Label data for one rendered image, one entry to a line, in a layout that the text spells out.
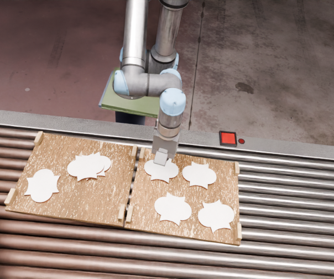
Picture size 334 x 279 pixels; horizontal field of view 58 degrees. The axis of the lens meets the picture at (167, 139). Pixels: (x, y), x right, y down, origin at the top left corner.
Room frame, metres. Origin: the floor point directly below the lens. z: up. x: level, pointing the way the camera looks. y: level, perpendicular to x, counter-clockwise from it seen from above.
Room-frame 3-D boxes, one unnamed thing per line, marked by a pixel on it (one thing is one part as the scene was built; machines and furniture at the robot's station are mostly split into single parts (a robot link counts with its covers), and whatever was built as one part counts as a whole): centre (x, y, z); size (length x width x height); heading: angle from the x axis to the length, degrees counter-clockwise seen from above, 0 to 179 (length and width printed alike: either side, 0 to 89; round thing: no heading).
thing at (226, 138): (0.89, -0.27, 0.92); 0.06 x 0.06 x 0.01; 5
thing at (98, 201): (0.57, 0.31, 0.93); 0.41 x 0.35 x 0.02; 92
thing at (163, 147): (0.64, 0.01, 1.13); 0.12 x 0.09 x 0.16; 172
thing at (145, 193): (0.58, -0.11, 0.93); 0.41 x 0.35 x 0.02; 91
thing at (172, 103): (0.66, 0.00, 1.29); 0.09 x 0.08 x 0.11; 9
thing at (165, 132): (0.66, 0.00, 1.21); 0.08 x 0.08 x 0.05
